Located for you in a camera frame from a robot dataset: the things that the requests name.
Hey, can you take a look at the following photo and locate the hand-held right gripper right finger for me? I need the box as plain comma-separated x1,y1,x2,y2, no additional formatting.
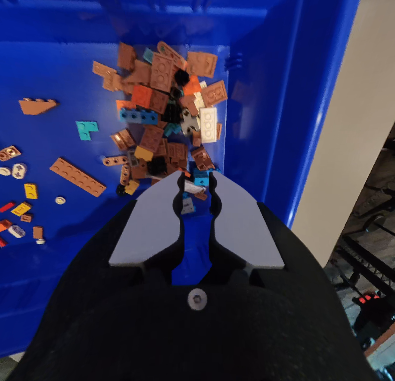
209,171,285,269

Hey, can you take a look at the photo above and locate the long brown brick plate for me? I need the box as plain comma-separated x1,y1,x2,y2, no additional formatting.
49,157,107,198

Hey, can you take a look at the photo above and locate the teal corner brick plate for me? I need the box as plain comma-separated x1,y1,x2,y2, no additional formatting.
76,120,99,141

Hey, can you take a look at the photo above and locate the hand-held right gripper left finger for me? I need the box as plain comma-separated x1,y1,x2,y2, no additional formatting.
109,170,186,268

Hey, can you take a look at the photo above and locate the pile of toy bricks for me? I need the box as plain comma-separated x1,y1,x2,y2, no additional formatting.
0,41,229,249

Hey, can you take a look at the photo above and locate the blue plastic bin with bricks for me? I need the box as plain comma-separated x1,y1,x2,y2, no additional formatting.
0,0,365,358

